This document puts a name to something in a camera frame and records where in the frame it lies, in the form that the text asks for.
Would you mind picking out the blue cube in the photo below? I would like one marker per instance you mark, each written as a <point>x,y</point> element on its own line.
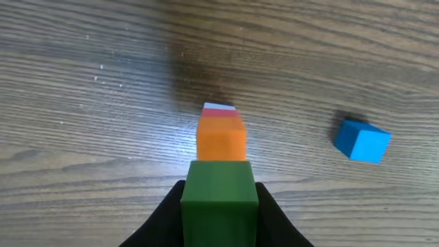
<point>363,142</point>

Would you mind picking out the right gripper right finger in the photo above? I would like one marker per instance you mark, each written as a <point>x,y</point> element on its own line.
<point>274,223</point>

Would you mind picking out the white cube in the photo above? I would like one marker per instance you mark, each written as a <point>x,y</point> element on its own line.
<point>219,106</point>

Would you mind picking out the orange cube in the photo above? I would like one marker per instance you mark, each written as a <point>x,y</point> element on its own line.
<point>221,139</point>

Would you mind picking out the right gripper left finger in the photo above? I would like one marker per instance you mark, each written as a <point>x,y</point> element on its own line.
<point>161,223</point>

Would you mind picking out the green cube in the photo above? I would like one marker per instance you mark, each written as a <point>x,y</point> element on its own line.
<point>219,202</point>

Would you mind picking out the red cube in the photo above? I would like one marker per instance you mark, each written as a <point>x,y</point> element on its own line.
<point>220,113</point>

